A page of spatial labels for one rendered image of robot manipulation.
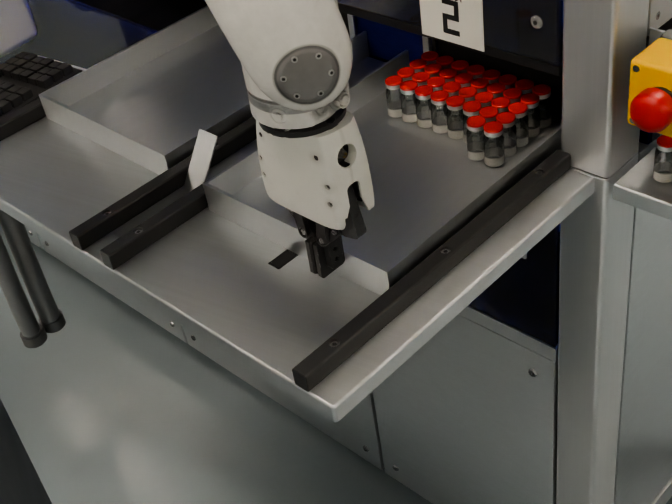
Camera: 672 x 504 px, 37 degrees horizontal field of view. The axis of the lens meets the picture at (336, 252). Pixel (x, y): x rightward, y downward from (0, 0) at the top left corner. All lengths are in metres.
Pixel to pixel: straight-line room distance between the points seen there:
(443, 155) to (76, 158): 0.44
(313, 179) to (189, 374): 1.39
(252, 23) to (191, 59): 0.72
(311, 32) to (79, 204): 0.54
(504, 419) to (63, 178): 0.69
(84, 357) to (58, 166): 1.12
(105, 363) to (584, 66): 1.52
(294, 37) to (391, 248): 0.36
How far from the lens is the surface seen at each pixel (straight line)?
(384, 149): 1.14
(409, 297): 0.92
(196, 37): 1.47
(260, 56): 0.70
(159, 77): 1.38
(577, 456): 1.40
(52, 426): 2.20
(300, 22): 0.69
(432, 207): 1.04
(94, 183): 1.19
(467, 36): 1.09
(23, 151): 1.30
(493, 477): 1.57
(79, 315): 2.44
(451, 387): 1.48
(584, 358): 1.26
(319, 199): 0.85
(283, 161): 0.86
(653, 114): 0.96
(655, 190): 1.06
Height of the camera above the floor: 1.50
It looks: 38 degrees down
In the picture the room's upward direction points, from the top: 9 degrees counter-clockwise
